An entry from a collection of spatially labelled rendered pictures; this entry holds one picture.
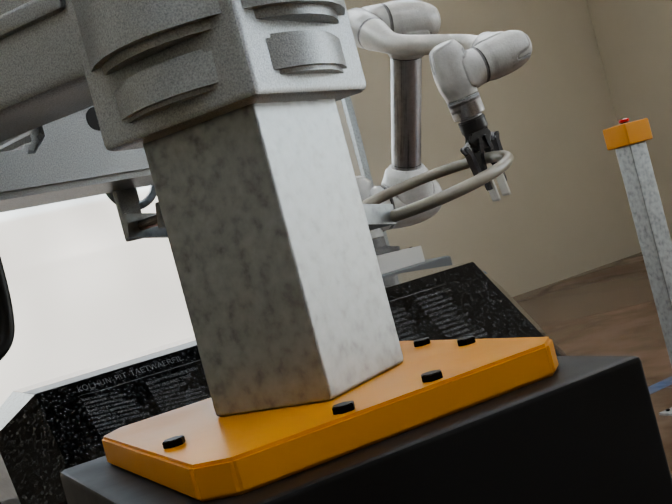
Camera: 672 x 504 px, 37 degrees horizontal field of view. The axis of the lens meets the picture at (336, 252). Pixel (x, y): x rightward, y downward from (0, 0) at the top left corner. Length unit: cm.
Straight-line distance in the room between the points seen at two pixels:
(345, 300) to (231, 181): 21
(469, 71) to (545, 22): 717
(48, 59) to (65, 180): 42
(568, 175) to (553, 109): 63
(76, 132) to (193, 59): 66
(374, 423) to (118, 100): 52
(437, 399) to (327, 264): 23
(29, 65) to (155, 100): 28
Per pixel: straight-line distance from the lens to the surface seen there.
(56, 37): 142
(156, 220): 200
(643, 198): 378
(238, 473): 106
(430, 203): 238
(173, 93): 122
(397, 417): 113
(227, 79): 119
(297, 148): 126
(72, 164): 182
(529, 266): 912
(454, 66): 269
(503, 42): 276
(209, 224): 127
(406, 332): 209
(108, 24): 126
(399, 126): 332
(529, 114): 943
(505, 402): 116
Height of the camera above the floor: 98
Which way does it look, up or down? 1 degrees down
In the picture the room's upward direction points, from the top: 15 degrees counter-clockwise
